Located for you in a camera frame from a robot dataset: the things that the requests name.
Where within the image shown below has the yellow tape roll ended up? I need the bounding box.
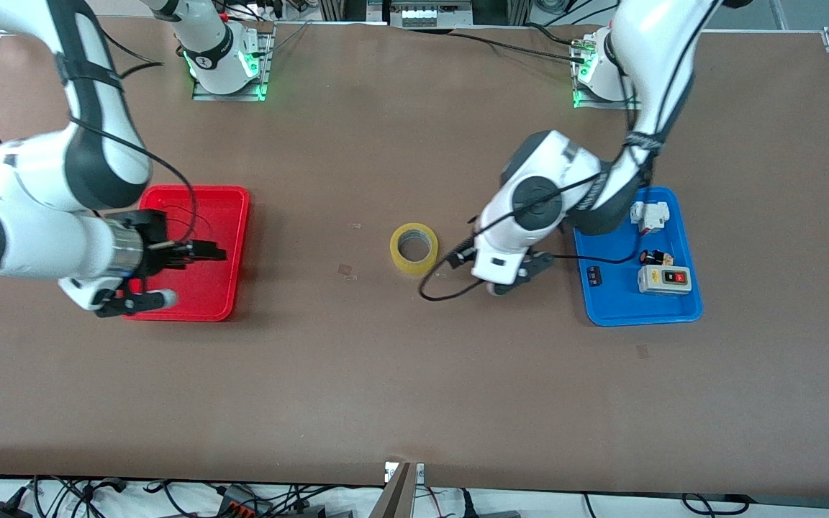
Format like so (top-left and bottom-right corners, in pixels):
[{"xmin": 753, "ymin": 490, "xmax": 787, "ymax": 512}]
[{"xmin": 389, "ymin": 222, "xmax": 439, "ymax": 276}]

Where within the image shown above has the red plastic tray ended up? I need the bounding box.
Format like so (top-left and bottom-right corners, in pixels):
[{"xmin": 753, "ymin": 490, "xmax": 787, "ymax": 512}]
[{"xmin": 121, "ymin": 184, "xmax": 251, "ymax": 322}]

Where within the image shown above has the blue plastic tray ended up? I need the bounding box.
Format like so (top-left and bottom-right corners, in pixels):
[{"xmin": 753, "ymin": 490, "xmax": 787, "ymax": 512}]
[{"xmin": 573, "ymin": 186, "xmax": 705, "ymax": 327}]

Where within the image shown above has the white circuit breaker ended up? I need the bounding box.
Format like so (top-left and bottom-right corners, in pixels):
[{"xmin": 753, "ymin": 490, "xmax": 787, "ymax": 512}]
[{"xmin": 630, "ymin": 201, "xmax": 672, "ymax": 237}]

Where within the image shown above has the black power adapter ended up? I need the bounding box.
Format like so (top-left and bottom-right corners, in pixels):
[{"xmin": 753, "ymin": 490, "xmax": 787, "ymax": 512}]
[{"xmin": 0, "ymin": 489, "xmax": 34, "ymax": 518}]

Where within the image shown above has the orange black connector block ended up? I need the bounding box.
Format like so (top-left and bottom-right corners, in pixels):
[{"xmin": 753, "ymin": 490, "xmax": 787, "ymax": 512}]
[{"xmin": 217, "ymin": 484, "xmax": 275, "ymax": 518}]

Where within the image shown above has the white power strip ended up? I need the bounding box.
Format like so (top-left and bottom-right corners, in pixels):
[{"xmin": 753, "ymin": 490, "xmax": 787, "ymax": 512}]
[{"xmin": 389, "ymin": 2, "xmax": 474, "ymax": 29}]

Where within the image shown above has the black floor plug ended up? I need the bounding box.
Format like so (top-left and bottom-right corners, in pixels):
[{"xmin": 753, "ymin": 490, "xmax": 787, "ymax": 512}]
[{"xmin": 458, "ymin": 488, "xmax": 523, "ymax": 518}]

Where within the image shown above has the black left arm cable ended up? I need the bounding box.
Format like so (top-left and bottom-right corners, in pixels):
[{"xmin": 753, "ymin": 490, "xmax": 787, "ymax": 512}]
[{"xmin": 418, "ymin": 0, "xmax": 721, "ymax": 301}]

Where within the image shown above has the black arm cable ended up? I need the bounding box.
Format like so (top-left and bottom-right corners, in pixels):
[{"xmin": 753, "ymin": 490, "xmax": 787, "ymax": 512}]
[
  {"xmin": 0, "ymin": 0, "xmax": 199, "ymax": 249},
  {"xmin": 418, "ymin": 0, "xmax": 721, "ymax": 301}
]

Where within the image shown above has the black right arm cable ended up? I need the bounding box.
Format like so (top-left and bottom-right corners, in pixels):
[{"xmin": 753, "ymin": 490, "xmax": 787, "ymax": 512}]
[{"xmin": 0, "ymin": 0, "xmax": 199, "ymax": 249}]

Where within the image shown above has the grey on-off switch box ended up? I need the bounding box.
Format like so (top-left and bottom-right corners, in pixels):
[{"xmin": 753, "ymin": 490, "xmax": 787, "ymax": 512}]
[{"xmin": 636, "ymin": 265, "xmax": 693, "ymax": 296}]

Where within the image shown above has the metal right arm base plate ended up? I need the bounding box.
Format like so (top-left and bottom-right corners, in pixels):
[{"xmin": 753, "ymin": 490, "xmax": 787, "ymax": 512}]
[{"xmin": 191, "ymin": 27, "xmax": 270, "ymax": 102}]

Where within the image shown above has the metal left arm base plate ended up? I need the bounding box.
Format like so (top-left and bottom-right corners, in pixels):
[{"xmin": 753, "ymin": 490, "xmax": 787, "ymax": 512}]
[{"xmin": 573, "ymin": 68, "xmax": 642, "ymax": 111}]

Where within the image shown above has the long black table cable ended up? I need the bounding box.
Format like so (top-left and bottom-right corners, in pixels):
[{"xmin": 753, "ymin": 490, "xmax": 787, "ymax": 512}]
[{"xmin": 450, "ymin": 32, "xmax": 592, "ymax": 62}]

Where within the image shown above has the short black table cable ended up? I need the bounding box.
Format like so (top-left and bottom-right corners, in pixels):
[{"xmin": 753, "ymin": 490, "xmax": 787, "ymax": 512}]
[{"xmin": 526, "ymin": 22, "xmax": 577, "ymax": 47}]

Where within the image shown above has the grey table cable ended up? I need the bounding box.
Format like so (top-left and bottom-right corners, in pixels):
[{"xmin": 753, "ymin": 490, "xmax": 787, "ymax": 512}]
[{"xmin": 267, "ymin": 20, "xmax": 314, "ymax": 55}]

